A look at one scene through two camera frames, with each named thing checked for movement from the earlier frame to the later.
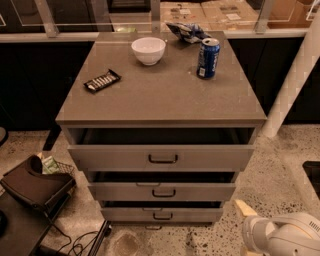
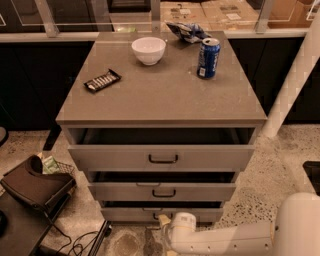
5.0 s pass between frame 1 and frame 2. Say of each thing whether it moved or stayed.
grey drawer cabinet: stayed
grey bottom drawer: stayed
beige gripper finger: moved
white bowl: stayed
